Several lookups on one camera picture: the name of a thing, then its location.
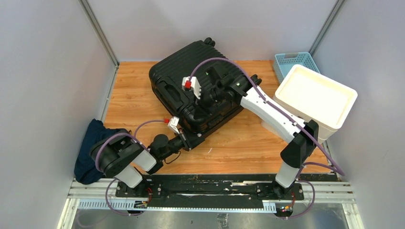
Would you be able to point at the black ribbed hard-shell suitcase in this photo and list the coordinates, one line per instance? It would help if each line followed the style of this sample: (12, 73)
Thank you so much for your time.
(194, 59)

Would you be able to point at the left aluminium frame post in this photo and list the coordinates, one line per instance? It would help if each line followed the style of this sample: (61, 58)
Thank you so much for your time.
(99, 31)

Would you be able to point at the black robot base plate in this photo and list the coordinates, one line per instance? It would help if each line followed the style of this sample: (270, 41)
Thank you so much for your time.
(245, 191)

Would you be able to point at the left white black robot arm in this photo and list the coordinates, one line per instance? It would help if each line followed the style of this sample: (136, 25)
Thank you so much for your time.
(122, 155)

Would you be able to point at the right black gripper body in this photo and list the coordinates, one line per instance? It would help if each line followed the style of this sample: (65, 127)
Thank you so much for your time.
(212, 98)

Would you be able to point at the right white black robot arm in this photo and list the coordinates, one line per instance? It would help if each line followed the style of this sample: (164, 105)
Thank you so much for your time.
(300, 136)

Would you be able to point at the light blue plastic basket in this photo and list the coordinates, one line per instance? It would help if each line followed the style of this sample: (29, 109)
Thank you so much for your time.
(285, 61)

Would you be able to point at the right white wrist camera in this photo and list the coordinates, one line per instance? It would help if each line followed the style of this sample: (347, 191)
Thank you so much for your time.
(191, 83)

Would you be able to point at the aluminium frame post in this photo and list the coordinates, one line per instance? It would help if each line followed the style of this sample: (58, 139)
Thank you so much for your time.
(99, 31)
(326, 25)

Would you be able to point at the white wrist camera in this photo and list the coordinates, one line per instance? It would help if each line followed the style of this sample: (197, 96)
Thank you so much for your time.
(191, 83)
(173, 124)

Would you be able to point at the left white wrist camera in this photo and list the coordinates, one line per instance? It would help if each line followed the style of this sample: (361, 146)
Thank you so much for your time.
(173, 124)

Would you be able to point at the right aluminium frame post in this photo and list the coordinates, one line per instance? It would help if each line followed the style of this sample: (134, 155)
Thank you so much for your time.
(326, 25)

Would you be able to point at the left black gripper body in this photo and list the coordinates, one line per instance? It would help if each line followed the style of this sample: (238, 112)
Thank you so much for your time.
(185, 140)

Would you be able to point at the white three-drawer storage unit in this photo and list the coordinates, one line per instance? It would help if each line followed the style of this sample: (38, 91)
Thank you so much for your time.
(311, 95)

